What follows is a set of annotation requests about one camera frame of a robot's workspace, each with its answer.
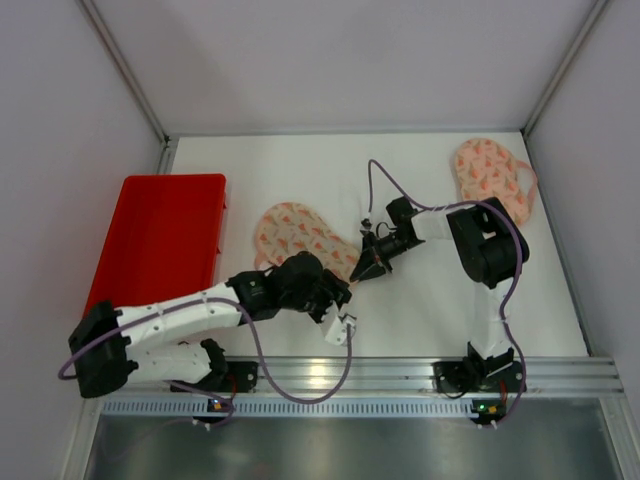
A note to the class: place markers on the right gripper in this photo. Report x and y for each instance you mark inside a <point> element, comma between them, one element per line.
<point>379,255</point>

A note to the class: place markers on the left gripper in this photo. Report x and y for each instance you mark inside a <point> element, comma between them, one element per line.
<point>330,298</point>

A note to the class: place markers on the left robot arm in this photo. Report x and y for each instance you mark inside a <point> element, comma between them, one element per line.
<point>116,346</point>

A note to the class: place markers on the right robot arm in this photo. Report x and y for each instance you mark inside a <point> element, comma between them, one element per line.
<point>492,252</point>

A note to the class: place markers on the red plastic bin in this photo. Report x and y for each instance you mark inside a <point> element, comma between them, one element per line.
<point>163,239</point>

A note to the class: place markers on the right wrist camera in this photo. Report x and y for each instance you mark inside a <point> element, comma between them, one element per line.
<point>366,227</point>

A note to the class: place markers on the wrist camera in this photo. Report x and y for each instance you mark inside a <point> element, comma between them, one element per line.
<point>366,227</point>
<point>334,328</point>

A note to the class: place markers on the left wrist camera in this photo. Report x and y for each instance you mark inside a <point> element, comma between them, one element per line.
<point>334,328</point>

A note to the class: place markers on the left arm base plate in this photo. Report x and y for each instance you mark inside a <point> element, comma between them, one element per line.
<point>229,377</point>

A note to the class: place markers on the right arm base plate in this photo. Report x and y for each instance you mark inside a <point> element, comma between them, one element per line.
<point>466,376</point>

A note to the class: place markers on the aluminium front rail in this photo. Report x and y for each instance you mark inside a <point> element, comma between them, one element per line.
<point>553,376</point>

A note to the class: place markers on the perforated cable duct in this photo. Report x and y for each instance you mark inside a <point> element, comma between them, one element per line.
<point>263,407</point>

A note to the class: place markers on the left aluminium frame post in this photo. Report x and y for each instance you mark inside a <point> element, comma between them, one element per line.
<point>116,56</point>

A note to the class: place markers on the aluminium frame post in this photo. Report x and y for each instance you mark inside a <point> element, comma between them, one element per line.
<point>116,56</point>
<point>577,44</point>

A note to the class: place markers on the right aluminium frame post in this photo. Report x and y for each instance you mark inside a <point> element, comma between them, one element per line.
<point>577,44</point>

